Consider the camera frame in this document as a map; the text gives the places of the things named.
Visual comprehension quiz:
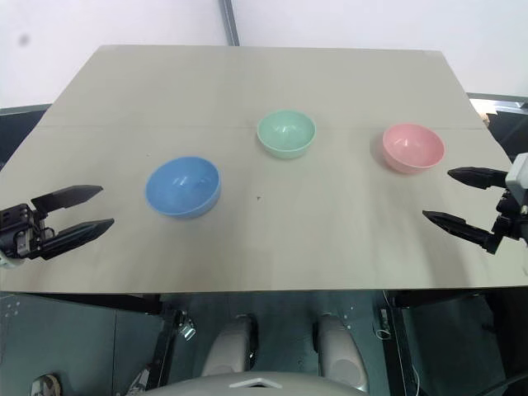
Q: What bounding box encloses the silver robot left leg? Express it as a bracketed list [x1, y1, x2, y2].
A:
[200, 313, 260, 377]

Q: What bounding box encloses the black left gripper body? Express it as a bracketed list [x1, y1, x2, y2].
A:
[0, 203, 55, 261]

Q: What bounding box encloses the pink plastic bowl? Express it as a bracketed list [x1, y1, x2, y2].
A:
[381, 123, 446, 175]

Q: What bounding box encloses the blue plastic bowl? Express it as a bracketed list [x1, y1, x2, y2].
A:
[144, 155, 222, 220]

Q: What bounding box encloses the silver robot right leg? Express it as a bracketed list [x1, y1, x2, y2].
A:
[313, 312, 370, 393]

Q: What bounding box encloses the green plastic bowl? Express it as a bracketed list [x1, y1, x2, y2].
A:
[256, 109, 318, 160]

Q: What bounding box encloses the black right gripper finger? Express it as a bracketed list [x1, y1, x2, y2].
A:
[422, 210, 502, 255]
[447, 166, 512, 191]

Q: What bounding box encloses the dark equipment behind table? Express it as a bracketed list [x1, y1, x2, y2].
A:
[466, 92, 528, 158]

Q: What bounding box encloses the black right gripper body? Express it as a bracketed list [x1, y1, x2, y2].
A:
[490, 187, 528, 253]

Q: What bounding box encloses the silver robot leg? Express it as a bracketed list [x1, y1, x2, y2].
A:
[200, 313, 260, 377]
[313, 312, 370, 393]

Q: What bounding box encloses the grey vertical wall post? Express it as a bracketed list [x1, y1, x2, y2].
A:
[217, 0, 241, 47]

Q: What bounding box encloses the silver robot torso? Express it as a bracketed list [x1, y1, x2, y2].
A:
[142, 370, 372, 396]

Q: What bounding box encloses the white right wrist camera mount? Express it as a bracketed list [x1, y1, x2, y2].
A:
[503, 152, 528, 197]

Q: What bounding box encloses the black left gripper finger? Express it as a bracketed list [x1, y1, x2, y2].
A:
[31, 185, 104, 223]
[40, 218, 116, 262]

